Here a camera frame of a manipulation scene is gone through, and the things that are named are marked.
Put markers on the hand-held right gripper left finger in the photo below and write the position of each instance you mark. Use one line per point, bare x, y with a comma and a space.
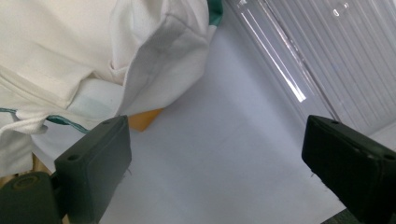
93, 168

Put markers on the clear plastic tray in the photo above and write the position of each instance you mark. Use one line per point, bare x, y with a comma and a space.
327, 56

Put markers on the pale table mat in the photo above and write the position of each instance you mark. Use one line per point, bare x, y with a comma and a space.
218, 146

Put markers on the white canvas tote bag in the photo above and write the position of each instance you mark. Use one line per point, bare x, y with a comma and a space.
93, 46

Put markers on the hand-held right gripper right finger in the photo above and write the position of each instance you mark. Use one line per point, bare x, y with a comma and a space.
351, 168

